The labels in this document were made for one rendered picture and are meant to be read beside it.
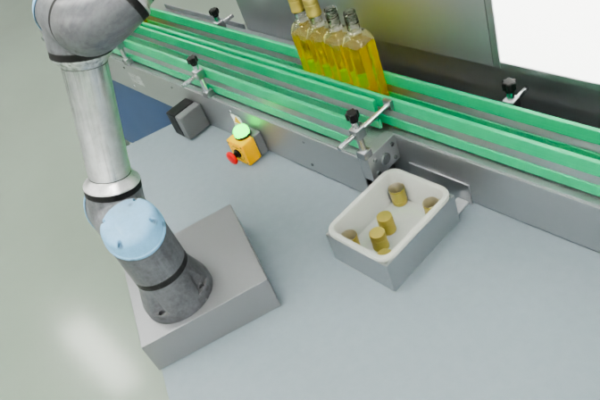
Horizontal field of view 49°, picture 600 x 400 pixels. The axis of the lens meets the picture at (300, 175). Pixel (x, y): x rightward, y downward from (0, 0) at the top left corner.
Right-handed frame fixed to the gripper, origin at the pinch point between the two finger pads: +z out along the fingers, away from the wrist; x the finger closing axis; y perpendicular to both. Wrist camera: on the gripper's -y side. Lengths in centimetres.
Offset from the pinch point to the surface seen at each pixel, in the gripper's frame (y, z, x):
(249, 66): -26.6, 25.8, -5.8
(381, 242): 34, 41, -28
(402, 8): 15.3, 12.4, 12.1
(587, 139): 62, 27, 3
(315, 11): 1.6, 7.6, -0.6
